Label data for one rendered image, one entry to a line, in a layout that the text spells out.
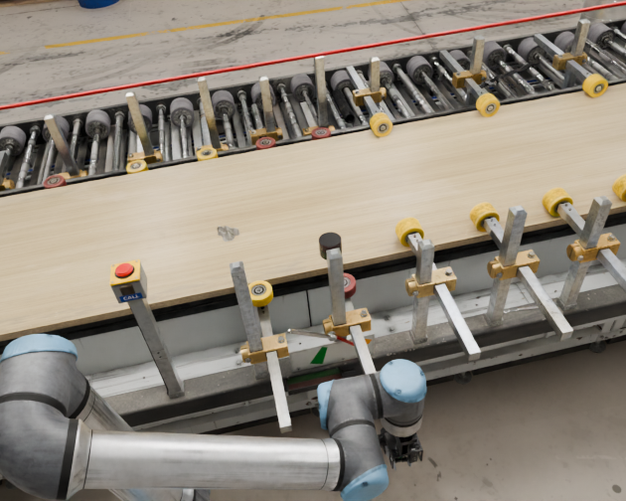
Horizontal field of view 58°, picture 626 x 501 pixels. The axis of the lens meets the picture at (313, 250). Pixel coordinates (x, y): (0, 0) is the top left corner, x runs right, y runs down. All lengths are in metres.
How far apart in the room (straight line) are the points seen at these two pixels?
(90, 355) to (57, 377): 0.97
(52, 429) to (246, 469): 0.30
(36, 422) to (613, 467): 2.10
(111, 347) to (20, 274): 0.38
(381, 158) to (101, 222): 1.05
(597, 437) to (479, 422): 0.45
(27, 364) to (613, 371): 2.35
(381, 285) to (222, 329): 0.55
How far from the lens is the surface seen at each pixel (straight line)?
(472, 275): 2.03
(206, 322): 1.87
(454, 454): 2.42
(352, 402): 1.13
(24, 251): 2.15
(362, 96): 2.47
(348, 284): 1.69
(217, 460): 0.98
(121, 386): 1.98
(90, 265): 1.98
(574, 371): 2.75
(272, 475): 1.01
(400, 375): 1.15
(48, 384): 1.00
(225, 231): 1.93
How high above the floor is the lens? 2.15
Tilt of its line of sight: 44 degrees down
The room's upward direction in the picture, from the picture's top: 6 degrees counter-clockwise
